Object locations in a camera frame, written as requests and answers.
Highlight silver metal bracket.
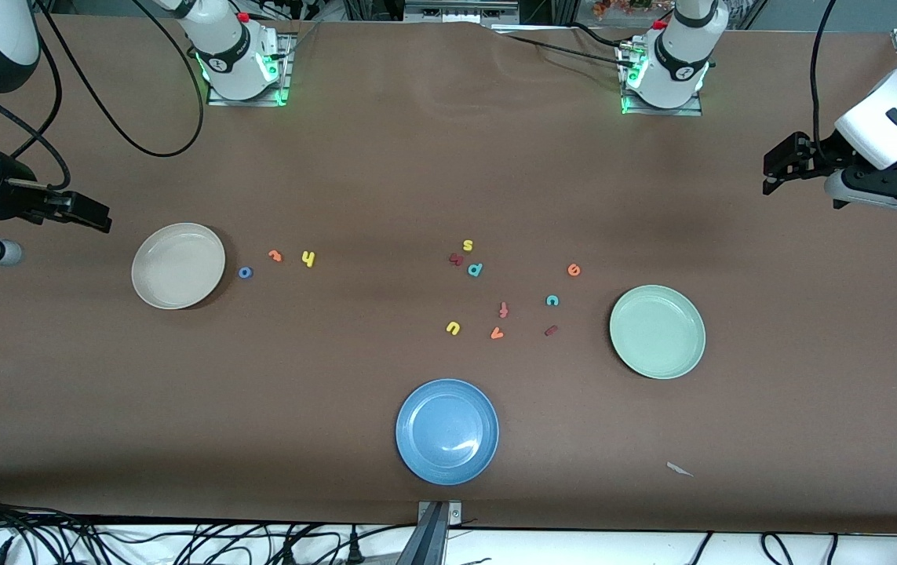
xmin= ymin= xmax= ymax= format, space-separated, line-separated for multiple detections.
xmin=417 ymin=501 xmax=463 ymax=525

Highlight short black table cable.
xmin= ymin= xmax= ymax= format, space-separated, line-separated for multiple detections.
xmin=570 ymin=22 xmax=625 ymax=46

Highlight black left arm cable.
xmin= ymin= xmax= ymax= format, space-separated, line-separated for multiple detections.
xmin=808 ymin=0 xmax=841 ymax=167

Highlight grey power strip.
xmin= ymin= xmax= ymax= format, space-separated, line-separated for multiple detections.
xmin=403 ymin=2 xmax=521 ymax=23

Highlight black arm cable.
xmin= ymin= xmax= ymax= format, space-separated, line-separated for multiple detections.
xmin=34 ymin=0 xmax=206 ymax=158
xmin=808 ymin=0 xmax=841 ymax=167

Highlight beige brown plate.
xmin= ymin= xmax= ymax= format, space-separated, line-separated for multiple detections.
xmin=131 ymin=223 xmax=227 ymax=311

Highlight blue plate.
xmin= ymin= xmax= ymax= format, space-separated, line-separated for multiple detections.
xmin=395 ymin=378 xmax=501 ymax=487

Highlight orange artificial flowers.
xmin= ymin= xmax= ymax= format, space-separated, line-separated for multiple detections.
xmin=593 ymin=0 xmax=673 ymax=20

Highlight green plate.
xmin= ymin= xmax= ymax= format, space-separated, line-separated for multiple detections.
xmin=609 ymin=284 xmax=707 ymax=381

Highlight grey camera pole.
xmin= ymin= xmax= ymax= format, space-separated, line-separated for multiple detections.
xmin=396 ymin=502 xmax=449 ymax=565

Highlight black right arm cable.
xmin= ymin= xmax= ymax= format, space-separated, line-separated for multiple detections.
xmin=34 ymin=0 xmax=206 ymax=158

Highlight long black table cable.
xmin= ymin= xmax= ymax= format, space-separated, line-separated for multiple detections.
xmin=505 ymin=33 xmax=629 ymax=70

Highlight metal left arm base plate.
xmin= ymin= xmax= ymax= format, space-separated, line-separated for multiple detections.
xmin=619 ymin=93 xmax=705 ymax=118

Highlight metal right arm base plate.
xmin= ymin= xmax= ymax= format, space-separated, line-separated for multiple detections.
xmin=206 ymin=31 xmax=294 ymax=107

